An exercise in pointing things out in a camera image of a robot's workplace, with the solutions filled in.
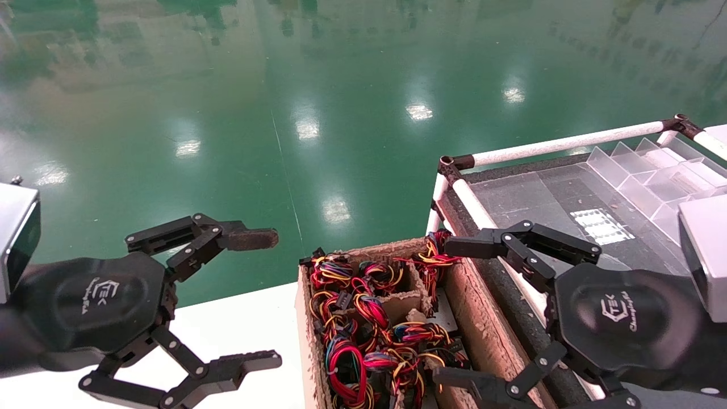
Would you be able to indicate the grey metal power supply case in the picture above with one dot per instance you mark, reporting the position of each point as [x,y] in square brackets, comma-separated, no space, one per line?
[448,318]

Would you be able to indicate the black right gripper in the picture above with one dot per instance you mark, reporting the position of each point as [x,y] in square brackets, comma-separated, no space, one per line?
[619,318]

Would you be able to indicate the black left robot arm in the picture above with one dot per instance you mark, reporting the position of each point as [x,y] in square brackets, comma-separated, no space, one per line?
[11,346]

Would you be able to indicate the short white pipe stub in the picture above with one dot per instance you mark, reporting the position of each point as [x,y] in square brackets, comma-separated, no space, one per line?
[667,138]

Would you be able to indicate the black pipe corner joint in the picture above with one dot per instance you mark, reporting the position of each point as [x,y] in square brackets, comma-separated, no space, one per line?
[684,125]
[451,166]

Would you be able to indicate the clear acrylic divider tray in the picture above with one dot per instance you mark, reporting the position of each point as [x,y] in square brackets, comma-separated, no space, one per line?
[642,176]

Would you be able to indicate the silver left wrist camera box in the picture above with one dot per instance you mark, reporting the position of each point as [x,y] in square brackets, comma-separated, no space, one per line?
[14,238]

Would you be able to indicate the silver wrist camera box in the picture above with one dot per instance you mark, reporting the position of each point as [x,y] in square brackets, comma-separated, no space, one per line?
[710,255]
[14,238]

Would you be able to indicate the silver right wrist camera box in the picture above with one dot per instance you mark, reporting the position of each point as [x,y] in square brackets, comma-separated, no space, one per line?
[710,255]

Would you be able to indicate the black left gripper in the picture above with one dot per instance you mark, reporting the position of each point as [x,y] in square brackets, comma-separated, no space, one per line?
[96,301]

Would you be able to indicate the brown cardboard box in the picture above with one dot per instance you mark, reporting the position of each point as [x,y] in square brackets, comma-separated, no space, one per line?
[483,324]

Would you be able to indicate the white cart pipe post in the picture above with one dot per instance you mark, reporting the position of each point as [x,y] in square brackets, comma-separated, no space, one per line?
[437,196]

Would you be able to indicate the white cart pipe rail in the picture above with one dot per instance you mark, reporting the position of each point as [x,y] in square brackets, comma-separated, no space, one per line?
[713,145]
[568,142]

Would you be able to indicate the long white cart pipe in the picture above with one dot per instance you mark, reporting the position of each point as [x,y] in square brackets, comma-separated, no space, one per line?
[477,207]

